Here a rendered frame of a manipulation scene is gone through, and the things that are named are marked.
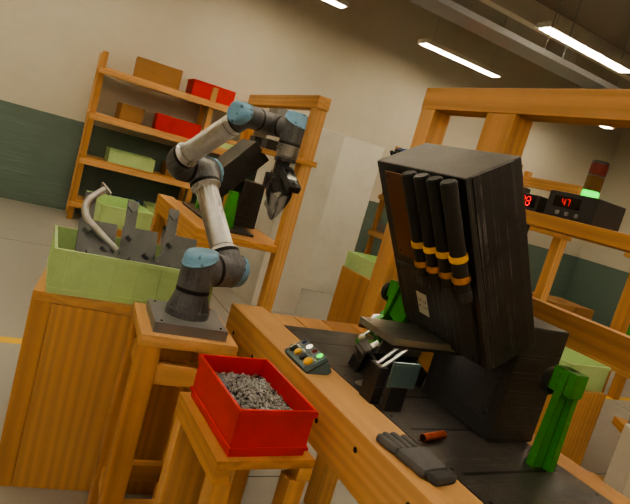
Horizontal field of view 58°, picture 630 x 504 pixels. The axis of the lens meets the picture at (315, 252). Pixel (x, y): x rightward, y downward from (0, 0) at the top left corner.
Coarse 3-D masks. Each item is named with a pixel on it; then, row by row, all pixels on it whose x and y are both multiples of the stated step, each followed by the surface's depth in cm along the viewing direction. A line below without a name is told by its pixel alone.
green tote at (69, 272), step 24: (72, 240) 242; (120, 240) 250; (48, 264) 222; (72, 264) 206; (96, 264) 210; (120, 264) 213; (144, 264) 216; (48, 288) 204; (72, 288) 208; (96, 288) 212; (120, 288) 215; (144, 288) 219; (168, 288) 223
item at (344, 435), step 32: (256, 320) 205; (256, 352) 194; (320, 384) 161; (320, 416) 154; (352, 416) 145; (384, 416) 151; (320, 448) 151; (352, 448) 140; (384, 448) 133; (352, 480) 138; (384, 480) 128; (416, 480) 122
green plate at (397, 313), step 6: (396, 288) 172; (396, 294) 172; (390, 300) 173; (396, 300) 173; (390, 306) 173; (396, 306) 172; (402, 306) 170; (384, 312) 175; (390, 312) 174; (396, 312) 172; (402, 312) 170; (390, 318) 176; (396, 318) 171; (402, 318) 169
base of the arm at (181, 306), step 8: (176, 288) 191; (176, 296) 190; (184, 296) 188; (192, 296) 189; (200, 296) 190; (208, 296) 194; (168, 304) 190; (176, 304) 190; (184, 304) 188; (192, 304) 188; (200, 304) 190; (208, 304) 195; (168, 312) 189; (176, 312) 188; (184, 312) 188; (192, 312) 188; (200, 312) 192; (208, 312) 194; (192, 320) 189; (200, 320) 191
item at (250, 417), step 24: (216, 360) 155; (240, 360) 159; (264, 360) 162; (216, 384) 140; (240, 384) 148; (264, 384) 154; (288, 384) 150; (216, 408) 138; (240, 408) 127; (264, 408) 139; (288, 408) 144; (312, 408) 139; (216, 432) 135; (240, 432) 129; (264, 432) 132; (288, 432) 135; (240, 456) 130
